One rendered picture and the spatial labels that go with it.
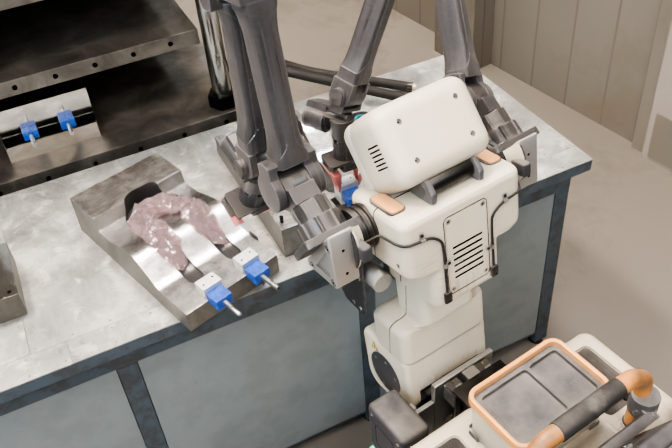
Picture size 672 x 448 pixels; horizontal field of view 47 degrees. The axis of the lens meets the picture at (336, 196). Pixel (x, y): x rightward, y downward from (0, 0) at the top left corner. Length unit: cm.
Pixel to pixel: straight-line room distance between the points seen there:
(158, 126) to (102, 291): 72
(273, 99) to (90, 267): 87
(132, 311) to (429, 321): 70
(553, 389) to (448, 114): 54
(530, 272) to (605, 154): 127
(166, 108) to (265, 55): 130
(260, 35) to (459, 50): 48
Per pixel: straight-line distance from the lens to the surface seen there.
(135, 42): 243
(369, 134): 133
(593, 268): 307
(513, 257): 236
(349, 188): 188
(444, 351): 170
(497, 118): 157
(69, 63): 240
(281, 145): 135
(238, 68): 138
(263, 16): 127
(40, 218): 223
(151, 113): 256
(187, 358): 199
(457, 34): 160
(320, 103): 179
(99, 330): 186
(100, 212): 200
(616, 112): 372
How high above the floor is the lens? 211
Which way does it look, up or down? 39 degrees down
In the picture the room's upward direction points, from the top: 5 degrees counter-clockwise
